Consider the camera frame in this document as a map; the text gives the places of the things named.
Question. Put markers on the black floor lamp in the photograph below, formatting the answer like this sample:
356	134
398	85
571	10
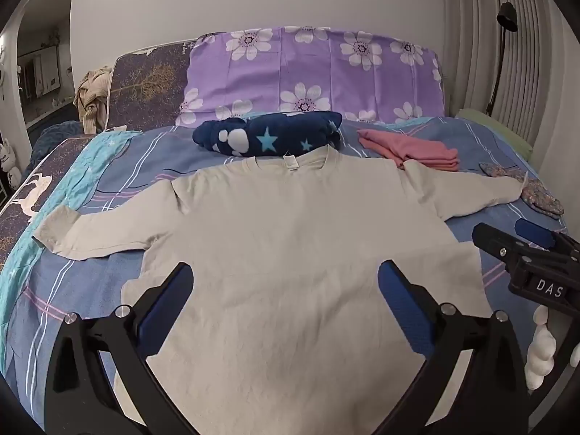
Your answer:
506	18

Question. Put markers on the person's right hand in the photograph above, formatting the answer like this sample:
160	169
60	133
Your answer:
541	353

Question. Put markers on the white plush toy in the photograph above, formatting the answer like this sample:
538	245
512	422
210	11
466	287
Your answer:
9	163

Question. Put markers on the dark tree print cushion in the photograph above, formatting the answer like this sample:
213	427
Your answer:
149	86

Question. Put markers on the beige long sleeve shirt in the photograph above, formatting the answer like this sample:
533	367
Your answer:
281	235

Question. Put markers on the beige knitted garment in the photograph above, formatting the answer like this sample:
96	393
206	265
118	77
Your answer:
93	95

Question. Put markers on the navy star print blanket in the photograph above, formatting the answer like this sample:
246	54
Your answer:
272	136

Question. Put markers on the folded pink garment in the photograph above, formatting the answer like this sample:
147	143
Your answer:
417	149

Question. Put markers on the dark teal blanket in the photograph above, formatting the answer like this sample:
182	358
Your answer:
54	138

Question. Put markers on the dark deer print quilt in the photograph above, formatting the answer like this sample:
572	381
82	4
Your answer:
31	199

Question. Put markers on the purple floral pillow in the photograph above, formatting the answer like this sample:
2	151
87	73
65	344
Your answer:
317	72

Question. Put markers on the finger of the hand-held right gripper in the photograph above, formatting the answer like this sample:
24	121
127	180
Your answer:
498	241
534	232

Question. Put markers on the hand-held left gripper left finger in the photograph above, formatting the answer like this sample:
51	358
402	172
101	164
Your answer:
168	299

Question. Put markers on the blue striped bed sheet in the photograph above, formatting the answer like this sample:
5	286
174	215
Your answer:
136	167

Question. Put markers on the turquoise blanket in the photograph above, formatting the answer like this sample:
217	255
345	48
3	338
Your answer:
90	163

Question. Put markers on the floral fabric pad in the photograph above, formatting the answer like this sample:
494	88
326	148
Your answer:
500	170
543	201

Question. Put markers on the grey curtain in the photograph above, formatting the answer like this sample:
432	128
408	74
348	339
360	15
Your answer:
521	77

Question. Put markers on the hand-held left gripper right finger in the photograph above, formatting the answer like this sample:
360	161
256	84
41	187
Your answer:
399	301

